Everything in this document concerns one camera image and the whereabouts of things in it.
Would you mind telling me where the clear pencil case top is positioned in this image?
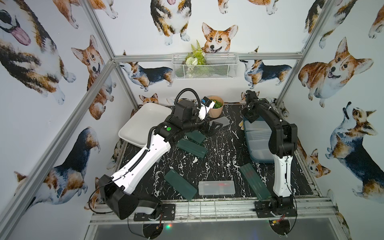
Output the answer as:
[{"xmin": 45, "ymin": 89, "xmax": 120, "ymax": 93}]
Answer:
[{"xmin": 210, "ymin": 117, "xmax": 230, "ymax": 127}]

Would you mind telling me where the clear case with pens middle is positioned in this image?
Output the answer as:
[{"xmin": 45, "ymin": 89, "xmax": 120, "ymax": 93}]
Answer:
[{"xmin": 244, "ymin": 120, "xmax": 270, "ymax": 132}]

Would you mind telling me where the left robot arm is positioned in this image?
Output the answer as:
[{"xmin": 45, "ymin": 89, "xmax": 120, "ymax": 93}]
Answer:
[{"xmin": 98, "ymin": 116, "xmax": 223, "ymax": 220}]

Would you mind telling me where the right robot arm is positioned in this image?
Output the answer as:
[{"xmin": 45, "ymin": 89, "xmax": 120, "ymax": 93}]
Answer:
[{"xmin": 242, "ymin": 90, "xmax": 298, "ymax": 216}]

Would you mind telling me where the green pencil case upper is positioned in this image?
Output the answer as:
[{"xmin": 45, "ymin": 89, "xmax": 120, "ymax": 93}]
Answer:
[{"xmin": 185, "ymin": 130, "xmax": 206, "ymax": 144}]

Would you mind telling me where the green pencil case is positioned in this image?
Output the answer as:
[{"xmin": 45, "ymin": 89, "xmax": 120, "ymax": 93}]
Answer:
[
  {"xmin": 240, "ymin": 163, "xmax": 271, "ymax": 201},
  {"xmin": 185, "ymin": 130, "xmax": 206, "ymax": 144},
  {"xmin": 177, "ymin": 139, "xmax": 208, "ymax": 159},
  {"xmin": 165, "ymin": 169, "xmax": 197, "ymax": 201}
]

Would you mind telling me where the teal storage box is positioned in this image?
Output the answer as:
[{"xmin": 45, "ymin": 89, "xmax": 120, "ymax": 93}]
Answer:
[{"xmin": 243, "ymin": 117, "xmax": 274, "ymax": 164}]

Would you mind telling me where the green pencil case front left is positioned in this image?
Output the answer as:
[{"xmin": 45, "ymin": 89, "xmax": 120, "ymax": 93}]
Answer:
[{"xmin": 165, "ymin": 169, "xmax": 197, "ymax": 201}]

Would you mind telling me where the white storage tray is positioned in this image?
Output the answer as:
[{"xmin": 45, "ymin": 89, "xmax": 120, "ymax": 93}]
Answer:
[{"xmin": 118, "ymin": 103, "xmax": 172, "ymax": 148}]

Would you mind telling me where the green pencil case front right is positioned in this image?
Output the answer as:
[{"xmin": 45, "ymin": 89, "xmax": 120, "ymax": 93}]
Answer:
[{"xmin": 240, "ymin": 163, "xmax": 271, "ymax": 201}]

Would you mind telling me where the beige ribbed flower pot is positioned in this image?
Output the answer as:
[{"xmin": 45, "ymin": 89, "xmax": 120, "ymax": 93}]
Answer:
[{"xmin": 209, "ymin": 96, "xmax": 224, "ymax": 119}]

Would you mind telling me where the clear case with red pen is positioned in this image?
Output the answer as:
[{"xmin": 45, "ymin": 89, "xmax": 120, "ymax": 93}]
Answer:
[{"xmin": 199, "ymin": 181, "xmax": 236, "ymax": 196}]

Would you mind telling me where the green fern plant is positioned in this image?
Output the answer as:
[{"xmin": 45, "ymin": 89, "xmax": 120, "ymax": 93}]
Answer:
[{"xmin": 184, "ymin": 41, "xmax": 207, "ymax": 78}]

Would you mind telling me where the white wire wall basket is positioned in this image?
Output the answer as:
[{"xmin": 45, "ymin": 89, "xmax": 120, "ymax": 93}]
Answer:
[{"xmin": 172, "ymin": 53, "xmax": 240, "ymax": 80}]

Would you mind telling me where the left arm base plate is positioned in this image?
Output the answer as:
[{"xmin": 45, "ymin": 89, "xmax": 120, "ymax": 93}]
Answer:
[{"xmin": 134, "ymin": 204, "xmax": 176, "ymax": 222}]

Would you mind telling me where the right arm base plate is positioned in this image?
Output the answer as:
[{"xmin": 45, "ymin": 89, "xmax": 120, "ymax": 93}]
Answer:
[{"xmin": 254, "ymin": 202, "xmax": 297, "ymax": 218}]

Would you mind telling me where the aluminium front rail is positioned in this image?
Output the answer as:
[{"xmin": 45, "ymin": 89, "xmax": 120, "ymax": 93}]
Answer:
[{"xmin": 90, "ymin": 198, "xmax": 337, "ymax": 225}]

